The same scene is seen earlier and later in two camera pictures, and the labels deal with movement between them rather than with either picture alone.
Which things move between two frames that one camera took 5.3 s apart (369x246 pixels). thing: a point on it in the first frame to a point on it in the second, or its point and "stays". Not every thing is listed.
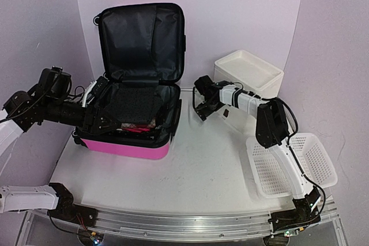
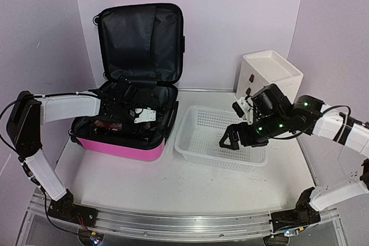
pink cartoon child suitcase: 143,48 stays
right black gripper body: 210,107 to 272,127
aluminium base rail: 188,224 stays
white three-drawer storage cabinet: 244,71 to 260,69
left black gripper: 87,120 to 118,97
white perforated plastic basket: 270,180 to 198,142
